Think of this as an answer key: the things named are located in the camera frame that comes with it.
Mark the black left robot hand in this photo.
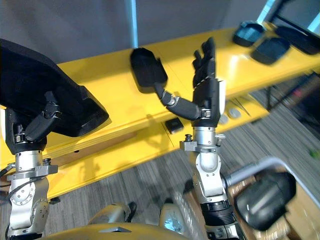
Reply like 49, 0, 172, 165
0, 90, 63, 156

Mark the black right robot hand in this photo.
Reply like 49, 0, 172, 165
154, 37, 227, 128

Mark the black plastic housing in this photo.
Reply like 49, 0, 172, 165
232, 20, 266, 47
250, 37, 291, 66
235, 171, 298, 231
274, 24, 320, 56
0, 38, 110, 138
129, 46, 169, 95

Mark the yellow metal shelf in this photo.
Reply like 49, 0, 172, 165
0, 21, 320, 201

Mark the small black rubber block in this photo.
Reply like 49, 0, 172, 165
163, 119, 185, 136

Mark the silver left robot leg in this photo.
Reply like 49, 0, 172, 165
87, 201, 138, 226

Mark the silver robot leg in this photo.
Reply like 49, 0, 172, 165
159, 198, 188, 238
87, 201, 138, 226

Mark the silver right robot leg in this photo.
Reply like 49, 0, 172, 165
159, 198, 188, 238

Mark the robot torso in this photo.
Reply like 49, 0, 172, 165
44, 222, 164, 240

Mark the cardboard box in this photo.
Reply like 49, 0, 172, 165
226, 168, 320, 240

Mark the grey metal cart handle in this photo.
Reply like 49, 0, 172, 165
223, 156, 320, 201

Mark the light blue upright post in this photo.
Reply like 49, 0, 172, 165
126, 0, 140, 49

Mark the clear ribbed hose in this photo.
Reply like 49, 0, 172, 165
174, 191, 204, 240

